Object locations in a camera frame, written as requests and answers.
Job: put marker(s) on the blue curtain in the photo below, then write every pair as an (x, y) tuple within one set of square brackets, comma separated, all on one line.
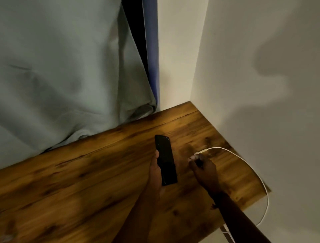
[(152, 50)]

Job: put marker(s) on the person's left forearm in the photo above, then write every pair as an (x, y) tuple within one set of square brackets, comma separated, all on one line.
[(136, 217)]

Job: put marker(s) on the person's right hand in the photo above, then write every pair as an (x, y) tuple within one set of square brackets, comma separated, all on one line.
[(206, 172)]

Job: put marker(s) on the pale green curtain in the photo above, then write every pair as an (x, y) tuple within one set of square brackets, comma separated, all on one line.
[(62, 70)]

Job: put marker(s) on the person's right forearm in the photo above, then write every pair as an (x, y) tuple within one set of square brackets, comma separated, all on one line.
[(237, 217)]

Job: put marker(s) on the black smartphone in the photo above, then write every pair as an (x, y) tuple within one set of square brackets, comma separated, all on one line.
[(165, 160)]

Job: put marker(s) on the person's left hand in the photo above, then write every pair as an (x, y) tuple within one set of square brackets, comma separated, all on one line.
[(153, 175)]

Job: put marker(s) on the person's left thumb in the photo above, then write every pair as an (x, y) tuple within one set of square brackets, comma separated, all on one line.
[(157, 157)]

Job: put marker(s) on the person's right fingers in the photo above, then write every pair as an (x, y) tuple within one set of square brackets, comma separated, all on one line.
[(196, 160)]

